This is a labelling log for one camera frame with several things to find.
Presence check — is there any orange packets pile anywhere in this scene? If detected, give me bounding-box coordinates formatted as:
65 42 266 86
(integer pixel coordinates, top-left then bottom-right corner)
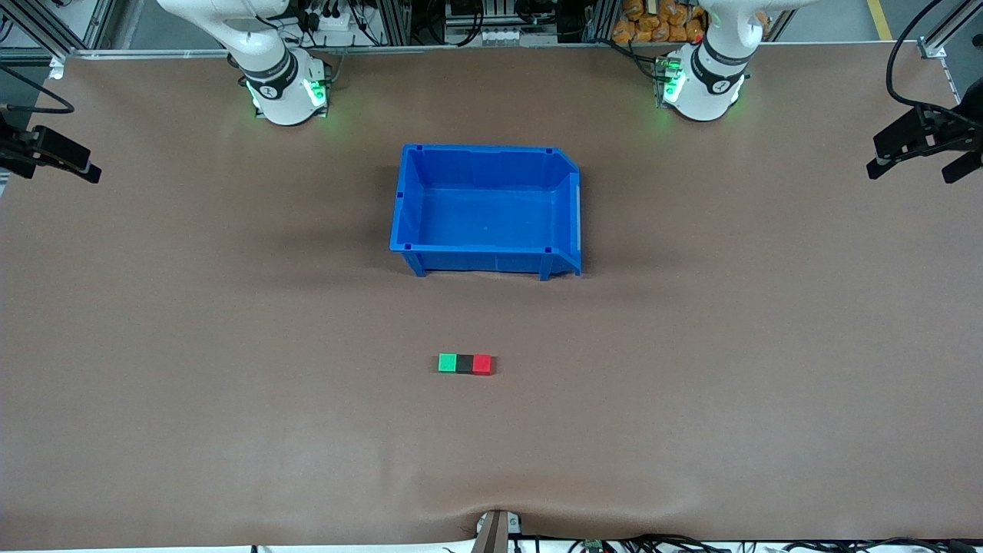
612 0 769 45

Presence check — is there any white power strip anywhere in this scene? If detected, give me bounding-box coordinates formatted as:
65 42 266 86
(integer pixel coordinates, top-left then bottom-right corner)
303 6 362 33

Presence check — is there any blue plastic storage bin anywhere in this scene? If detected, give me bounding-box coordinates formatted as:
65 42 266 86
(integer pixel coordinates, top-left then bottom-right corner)
389 144 583 282

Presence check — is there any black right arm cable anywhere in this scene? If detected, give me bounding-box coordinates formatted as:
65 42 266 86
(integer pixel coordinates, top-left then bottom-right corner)
0 65 77 116

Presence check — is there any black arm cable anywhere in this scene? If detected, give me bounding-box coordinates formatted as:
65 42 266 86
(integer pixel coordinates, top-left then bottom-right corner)
885 0 983 127
0 65 77 116

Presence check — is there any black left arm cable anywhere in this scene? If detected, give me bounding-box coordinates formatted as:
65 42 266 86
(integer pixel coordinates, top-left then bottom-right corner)
885 0 983 127

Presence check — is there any aluminium frame post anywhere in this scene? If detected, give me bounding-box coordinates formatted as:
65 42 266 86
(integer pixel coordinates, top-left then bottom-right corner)
918 0 983 59
0 0 116 78

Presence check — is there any aluminium table edge rail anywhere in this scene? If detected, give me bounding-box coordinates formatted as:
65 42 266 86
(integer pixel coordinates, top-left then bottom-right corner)
68 42 663 59

